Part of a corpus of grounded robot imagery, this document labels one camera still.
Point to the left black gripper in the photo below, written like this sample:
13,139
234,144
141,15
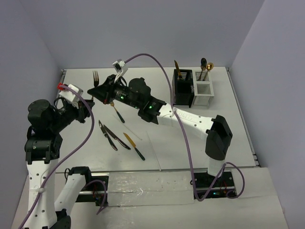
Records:
81,111

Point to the gold knife green handle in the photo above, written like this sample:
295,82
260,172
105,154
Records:
178,69
134,146

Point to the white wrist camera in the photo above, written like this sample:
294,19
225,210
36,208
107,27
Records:
121,68
69,96

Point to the black utensil container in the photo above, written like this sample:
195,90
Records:
183,89

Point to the white fork green handle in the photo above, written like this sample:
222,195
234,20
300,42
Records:
95,78

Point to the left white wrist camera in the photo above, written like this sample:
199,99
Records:
69,96

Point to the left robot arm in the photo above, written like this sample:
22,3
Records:
42,156

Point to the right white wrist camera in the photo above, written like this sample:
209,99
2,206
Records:
121,68

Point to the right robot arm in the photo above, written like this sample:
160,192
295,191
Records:
215,132

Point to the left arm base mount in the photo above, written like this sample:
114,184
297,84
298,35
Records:
93,192

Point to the black steak knife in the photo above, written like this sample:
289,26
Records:
106,135
114,136

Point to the white utensil container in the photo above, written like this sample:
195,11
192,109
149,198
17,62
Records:
203,88

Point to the black spoon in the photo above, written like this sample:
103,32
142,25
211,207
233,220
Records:
203,67

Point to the gold fork green handle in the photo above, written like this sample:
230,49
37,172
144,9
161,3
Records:
117,112

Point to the gold spoon green handle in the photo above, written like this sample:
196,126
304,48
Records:
209,67

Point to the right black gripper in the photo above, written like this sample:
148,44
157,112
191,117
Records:
104,92

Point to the silver tape sheet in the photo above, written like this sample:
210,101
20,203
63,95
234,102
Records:
150,189

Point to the white chopstick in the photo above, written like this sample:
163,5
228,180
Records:
154,153
130,130

